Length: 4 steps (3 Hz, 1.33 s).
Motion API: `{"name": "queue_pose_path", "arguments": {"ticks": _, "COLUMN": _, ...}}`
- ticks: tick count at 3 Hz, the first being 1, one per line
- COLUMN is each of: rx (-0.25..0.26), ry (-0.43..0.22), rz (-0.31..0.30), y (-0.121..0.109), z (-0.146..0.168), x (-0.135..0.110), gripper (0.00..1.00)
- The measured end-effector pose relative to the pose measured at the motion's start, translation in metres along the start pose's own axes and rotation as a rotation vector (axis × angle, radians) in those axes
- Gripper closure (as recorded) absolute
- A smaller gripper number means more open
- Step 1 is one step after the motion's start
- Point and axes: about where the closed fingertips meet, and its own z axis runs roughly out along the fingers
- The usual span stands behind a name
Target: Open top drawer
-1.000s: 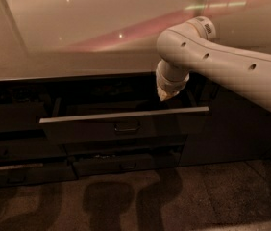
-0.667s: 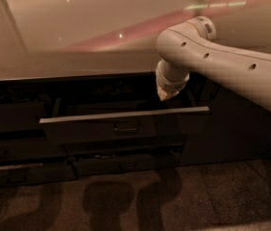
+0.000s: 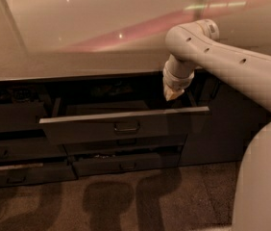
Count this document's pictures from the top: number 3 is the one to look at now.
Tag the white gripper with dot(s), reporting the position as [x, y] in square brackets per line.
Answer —
[176, 82]

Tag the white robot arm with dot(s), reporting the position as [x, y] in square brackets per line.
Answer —
[195, 44]

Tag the dark grey cabinet door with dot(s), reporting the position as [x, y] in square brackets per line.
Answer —
[227, 129]

